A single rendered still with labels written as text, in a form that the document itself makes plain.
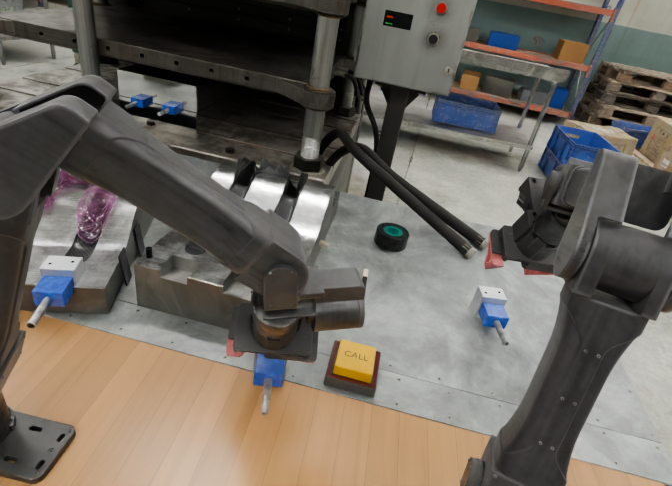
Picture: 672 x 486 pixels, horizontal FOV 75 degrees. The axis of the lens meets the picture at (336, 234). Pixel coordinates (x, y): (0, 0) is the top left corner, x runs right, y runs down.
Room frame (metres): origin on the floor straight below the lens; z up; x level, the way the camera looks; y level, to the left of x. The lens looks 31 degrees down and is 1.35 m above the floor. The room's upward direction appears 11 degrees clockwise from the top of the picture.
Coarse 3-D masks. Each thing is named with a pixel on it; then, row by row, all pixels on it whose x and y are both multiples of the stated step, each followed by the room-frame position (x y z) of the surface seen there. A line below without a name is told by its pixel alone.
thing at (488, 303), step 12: (480, 288) 0.72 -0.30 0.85; (492, 288) 0.73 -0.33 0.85; (480, 300) 0.70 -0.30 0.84; (492, 300) 0.70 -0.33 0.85; (504, 300) 0.70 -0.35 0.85; (480, 312) 0.69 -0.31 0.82; (492, 312) 0.67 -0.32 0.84; (504, 312) 0.68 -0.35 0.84; (492, 324) 0.66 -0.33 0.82; (504, 324) 0.66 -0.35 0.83; (504, 336) 0.62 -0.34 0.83
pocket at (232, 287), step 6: (228, 276) 0.57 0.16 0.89; (234, 276) 0.58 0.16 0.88; (228, 282) 0.57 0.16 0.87; (234, 282) 0.58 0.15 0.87; (228, 288) 0.57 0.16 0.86; (234, 288) 0.57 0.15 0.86; (240, 288) 0.57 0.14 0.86; (246, 288) 0.58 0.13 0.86; (228, 294) 0.54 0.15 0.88; (234, 294) 0.54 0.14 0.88; (240, 294) 0.56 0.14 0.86; (246, 294) 0.56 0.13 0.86
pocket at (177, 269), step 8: (176, 256) 0.59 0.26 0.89; (168, 264) 0.58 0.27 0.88; (176, 264) 0.59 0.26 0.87; (184, 264) 0.59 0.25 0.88; (192, 264) 0.59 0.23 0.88; (160, 272) 0.55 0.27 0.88; (168, 272) 0.58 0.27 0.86; (176, 272) 0.58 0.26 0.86; (184, 272) 0.59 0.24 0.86; (192, 272) 0.59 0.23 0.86; (176, 280) 0.55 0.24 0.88; (184, 280) 0.57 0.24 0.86
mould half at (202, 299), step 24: (264, 192) 0.82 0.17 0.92; (312, 192) 0.84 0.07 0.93; (336, 192) 1.02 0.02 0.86; (312, 216) 0.79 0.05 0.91; (168, 240) 0.63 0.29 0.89; (312, 240) 0.73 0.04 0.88; (144, 264) 0.55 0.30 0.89; (216, 264) 0.59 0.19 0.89; (312, 264) 0.74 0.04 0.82; (144, 288) 0.55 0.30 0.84; (168, 288) 0.55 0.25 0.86; (192, 288) 0.54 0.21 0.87; (216, 288) 0.54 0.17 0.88; (168, 312) 0.55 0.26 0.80; (192, 312) 0.54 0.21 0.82; (216, 312) 0.54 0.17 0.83
